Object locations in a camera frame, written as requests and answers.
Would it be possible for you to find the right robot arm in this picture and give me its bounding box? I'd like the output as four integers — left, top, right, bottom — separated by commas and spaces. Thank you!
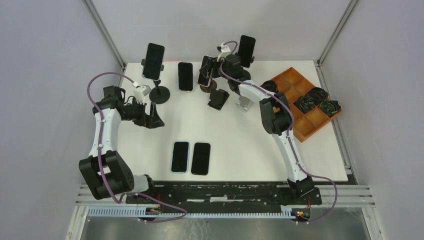
198, 54, 315, 204

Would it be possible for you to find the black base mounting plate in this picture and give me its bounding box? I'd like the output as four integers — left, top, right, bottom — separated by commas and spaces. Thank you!
144, 181, 323, 214

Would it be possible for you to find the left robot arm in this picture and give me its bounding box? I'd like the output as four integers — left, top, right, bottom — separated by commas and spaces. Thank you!
78, 85, 165, 204

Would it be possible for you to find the white slotted cable duct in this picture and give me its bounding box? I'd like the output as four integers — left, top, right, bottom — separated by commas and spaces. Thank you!
86, 206, 312, 220

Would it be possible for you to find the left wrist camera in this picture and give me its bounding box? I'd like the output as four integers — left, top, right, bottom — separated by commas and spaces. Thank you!
133, 85, 151, 104

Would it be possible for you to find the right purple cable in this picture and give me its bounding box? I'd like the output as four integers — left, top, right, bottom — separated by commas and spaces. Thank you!
218, 40, 339, 224

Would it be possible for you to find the black coiled band left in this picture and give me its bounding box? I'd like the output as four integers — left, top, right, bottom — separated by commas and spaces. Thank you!
261, 80, 279, 93

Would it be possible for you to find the purple cable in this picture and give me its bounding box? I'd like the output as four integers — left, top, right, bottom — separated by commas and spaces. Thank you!
86, 71, 188, 224
218, 40, 339, 224

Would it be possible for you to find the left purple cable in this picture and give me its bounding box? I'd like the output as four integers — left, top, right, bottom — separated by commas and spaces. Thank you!
86, 71, 188, 224

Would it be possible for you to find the black pole stand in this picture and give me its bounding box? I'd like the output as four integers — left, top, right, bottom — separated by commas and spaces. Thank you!
238, 54, 255, 82
149, 79, 171, 105

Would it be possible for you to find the black folding phone stand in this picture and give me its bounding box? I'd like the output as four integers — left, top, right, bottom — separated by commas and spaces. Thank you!
207, 89, 230, 111

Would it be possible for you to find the white phone stand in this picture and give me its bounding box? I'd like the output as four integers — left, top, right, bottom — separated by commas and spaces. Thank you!
235, 96, 255, 113

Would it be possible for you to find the black coiled band upper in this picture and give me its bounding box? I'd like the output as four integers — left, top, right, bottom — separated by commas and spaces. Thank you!
307, 87, 329, 106

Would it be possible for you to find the black phone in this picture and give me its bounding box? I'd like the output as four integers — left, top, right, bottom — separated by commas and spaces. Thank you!
191, 142, 211, 176
237, 35, 256, 68
178, 62, 194, 92

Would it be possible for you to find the black phone on tall stand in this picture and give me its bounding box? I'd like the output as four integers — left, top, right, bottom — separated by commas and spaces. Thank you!
237, 35, 256, 68

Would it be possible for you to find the orange compartment tray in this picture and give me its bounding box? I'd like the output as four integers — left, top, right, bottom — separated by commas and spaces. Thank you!
261, 67, 343, 142

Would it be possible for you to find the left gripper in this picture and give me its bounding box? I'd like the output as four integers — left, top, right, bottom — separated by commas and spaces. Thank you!
121, 98, 164, 129

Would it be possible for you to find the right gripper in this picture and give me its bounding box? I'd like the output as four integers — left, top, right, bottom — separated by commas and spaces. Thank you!
198, 55, 231, 81

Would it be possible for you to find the black coiled band right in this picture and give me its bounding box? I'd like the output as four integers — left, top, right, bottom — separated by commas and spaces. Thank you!
318, 100, 342, 118

